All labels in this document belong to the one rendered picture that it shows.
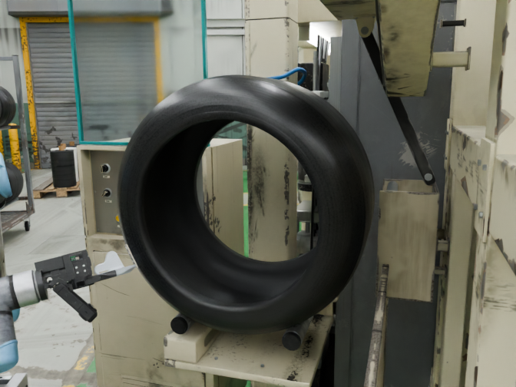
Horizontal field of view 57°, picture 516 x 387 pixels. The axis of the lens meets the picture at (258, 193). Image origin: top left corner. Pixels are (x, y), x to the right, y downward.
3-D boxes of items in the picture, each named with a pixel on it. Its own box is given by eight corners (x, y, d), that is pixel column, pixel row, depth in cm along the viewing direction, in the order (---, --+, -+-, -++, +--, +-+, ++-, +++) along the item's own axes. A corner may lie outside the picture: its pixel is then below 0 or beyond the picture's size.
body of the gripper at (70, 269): (89, 248, 107) (31, 262, 103) (98, 286, 106) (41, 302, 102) (89, 249, 114) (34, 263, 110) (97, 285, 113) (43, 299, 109)
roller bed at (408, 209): (379, 272, 149) (383, 178, 143) (429, 276, 145) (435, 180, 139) (375, 297, 130) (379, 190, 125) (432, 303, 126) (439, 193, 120)
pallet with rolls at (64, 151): (52, 184, 827) (47, 141, 813) (100, 183, 841) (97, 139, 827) (33, 199, 712) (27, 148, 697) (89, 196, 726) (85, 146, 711)
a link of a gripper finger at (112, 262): (132, 245, 111) (90, 256, 108) (137, 270, 110) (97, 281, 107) (130, 246, 114) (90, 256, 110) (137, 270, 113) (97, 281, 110)
